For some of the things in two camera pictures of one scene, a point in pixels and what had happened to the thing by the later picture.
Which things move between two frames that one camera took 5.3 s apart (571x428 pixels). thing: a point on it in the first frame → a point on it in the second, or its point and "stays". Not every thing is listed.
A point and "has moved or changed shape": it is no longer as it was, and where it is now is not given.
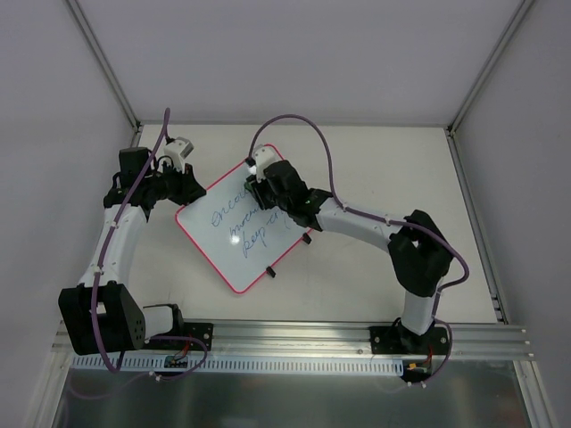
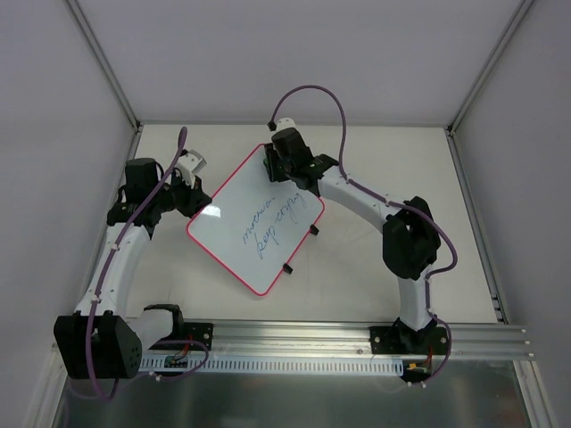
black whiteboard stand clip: [269, 270] → [286, 268]
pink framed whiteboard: [240, 241] has moved or changed shape
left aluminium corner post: [106, 68] stays
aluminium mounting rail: [353, 339] stays
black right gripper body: [260, 189] → [271, 163]
